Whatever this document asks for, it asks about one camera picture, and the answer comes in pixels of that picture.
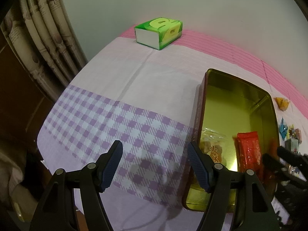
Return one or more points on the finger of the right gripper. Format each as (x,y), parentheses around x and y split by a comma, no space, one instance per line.
(276,165)
(295,160)

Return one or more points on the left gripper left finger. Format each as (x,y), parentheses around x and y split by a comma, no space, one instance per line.
(56,211)

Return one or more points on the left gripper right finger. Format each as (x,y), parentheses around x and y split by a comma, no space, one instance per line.
(253,209)

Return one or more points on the blue candy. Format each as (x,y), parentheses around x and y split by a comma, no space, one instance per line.
(283,129)

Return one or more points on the yellow orange snack packet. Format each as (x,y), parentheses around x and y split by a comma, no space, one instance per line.
(282,103)

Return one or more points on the grey seaweed snack packet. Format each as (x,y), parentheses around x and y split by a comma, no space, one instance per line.
(292,145)

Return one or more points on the pink white cake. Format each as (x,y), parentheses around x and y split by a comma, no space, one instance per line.
(295,133)

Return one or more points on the red orange snack packet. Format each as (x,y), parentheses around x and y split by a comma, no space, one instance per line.
(248,152)

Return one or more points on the clear bag of biscuits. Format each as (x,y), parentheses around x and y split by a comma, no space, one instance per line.
(212,143)

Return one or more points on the gold toffee tin box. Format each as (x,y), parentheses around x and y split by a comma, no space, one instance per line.
(229,105)

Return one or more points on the dark wooden cabinet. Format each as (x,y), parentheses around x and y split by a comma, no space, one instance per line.
(23,106)

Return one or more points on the pink purple checked tablecloth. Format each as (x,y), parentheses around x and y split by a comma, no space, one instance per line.
(146,99)

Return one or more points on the green tissue pack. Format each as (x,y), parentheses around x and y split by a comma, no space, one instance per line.
(158,33)

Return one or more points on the beige patterned curtain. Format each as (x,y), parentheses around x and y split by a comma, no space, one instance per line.
(39,35)

